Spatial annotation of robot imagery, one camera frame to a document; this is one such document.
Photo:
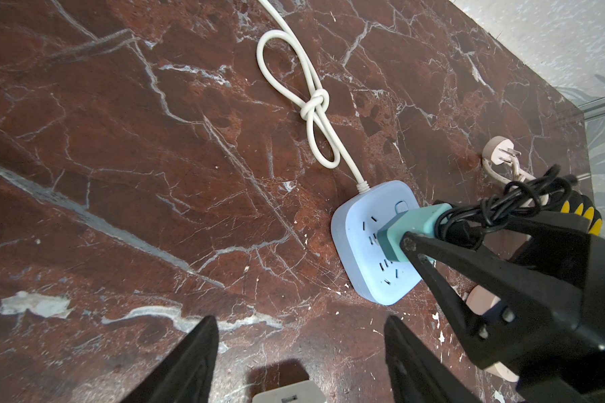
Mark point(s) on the teal charger plug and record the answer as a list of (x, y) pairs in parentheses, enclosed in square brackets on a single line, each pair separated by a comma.
[(420, 221)]

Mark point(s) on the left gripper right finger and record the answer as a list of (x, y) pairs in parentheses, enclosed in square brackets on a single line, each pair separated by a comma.
[(416, 374)]

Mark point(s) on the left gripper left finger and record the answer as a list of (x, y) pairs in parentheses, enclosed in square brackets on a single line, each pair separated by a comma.
[(186, 374)]

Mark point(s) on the white charger plug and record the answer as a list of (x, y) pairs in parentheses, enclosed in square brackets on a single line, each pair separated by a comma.
[(301, 392)]

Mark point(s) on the blue square power strip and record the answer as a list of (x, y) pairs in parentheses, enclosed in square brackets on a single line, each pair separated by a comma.
[(354, 228)]

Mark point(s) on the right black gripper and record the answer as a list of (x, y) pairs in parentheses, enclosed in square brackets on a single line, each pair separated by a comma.
[(540, 313)]

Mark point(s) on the yellow black work glove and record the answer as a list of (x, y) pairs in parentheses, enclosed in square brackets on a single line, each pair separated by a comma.
[(577, 203)]

